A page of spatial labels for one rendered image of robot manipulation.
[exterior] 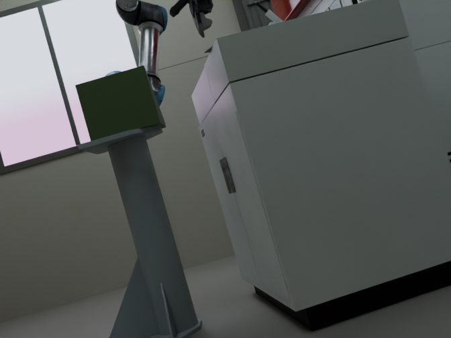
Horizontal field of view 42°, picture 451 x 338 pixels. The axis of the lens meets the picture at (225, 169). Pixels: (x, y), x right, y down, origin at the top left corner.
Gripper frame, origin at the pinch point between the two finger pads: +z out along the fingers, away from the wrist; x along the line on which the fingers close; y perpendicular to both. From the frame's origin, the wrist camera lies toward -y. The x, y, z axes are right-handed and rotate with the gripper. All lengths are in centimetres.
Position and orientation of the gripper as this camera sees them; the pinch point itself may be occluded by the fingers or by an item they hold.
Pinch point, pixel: (201, 34)
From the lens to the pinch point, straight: 236.8
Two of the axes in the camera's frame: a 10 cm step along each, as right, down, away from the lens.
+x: -1.5, 0.7, 9.9
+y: 9.5, -2.7, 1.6
